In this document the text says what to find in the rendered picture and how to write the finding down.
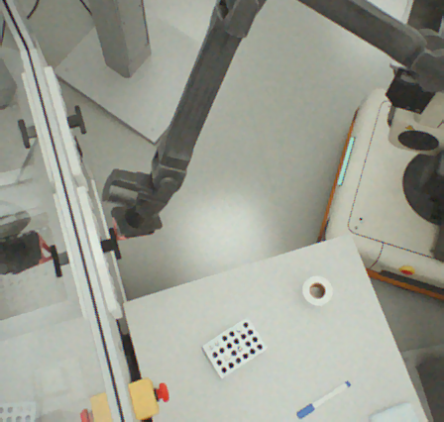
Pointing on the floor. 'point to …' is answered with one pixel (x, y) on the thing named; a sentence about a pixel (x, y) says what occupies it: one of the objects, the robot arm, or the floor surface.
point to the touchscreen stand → (130, 58)
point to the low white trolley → (209, 402)
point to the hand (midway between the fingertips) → (123, 235)
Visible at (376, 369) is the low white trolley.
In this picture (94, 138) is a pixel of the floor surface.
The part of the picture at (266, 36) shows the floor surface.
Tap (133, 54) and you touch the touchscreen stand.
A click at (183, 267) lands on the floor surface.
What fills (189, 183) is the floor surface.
